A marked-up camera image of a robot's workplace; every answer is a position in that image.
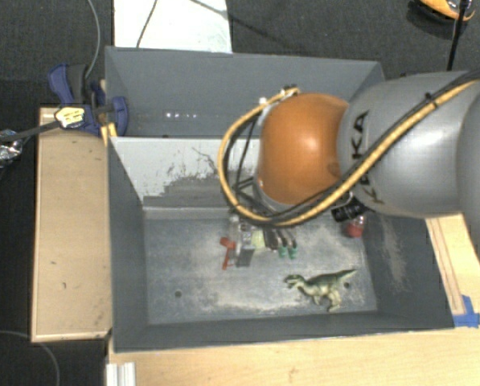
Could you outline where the red small tool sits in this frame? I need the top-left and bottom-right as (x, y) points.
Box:
(219, 236), (237, 271)

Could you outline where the red round toy fruit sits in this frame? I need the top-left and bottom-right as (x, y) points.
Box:
(341, 215), (366, 240)

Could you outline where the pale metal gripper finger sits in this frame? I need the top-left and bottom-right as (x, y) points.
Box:
(235, 244), (258, 269)
(228, 213), (242, 244)

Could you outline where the pale wood flat board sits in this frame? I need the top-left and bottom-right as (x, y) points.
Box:
(30, 106), (114, 343)

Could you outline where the green toy dinosaur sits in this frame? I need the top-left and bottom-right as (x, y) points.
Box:
(283, 268), (359, 313)

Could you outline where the black cylinder on white bracket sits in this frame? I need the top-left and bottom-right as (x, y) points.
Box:
(330, 199), (366, 224)

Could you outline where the grey metal bin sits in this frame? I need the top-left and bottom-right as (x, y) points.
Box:
(102, 45), (456, 353)

